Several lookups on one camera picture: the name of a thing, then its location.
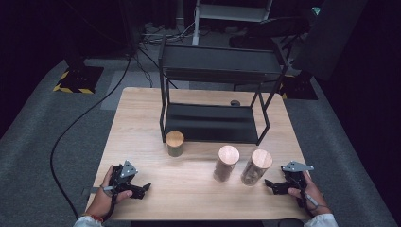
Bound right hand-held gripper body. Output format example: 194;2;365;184
281;160;315;190

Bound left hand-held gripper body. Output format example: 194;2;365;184
109;160;141;194

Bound tall glass jar brown contents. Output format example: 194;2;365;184
240;148;274;187

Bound tall glass jar pink contents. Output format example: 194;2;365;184
212;145;240;183

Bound short glass jar green contents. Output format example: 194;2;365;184
165;130;185;158

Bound black two-tier metal rack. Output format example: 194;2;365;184
158;35;289;147

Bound person's right hand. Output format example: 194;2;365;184
287;170;333;218

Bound person's left hand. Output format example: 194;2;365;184
85;164;133;219

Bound grey tape strip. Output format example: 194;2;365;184
82;186;105;194

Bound orange wristband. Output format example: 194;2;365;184
81;213;104;223

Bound dark grey panel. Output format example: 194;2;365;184
292;0;369;81

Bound white metal stand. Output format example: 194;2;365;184
192;0;274;46

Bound left hand-held gripper cable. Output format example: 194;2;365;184
100;165;127;221

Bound hand-held gripper cable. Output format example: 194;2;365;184
291;171;329;218
100;165;127;221

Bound right hand-held gripper cable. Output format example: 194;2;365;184
291;171;329;218

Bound thick black floor cable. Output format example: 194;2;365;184
49;51;135;220

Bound yellow black striped base plate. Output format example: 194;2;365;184
52;65;104;95
278;74;319;101

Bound thin black floor cables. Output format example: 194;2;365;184
133;22;190;90

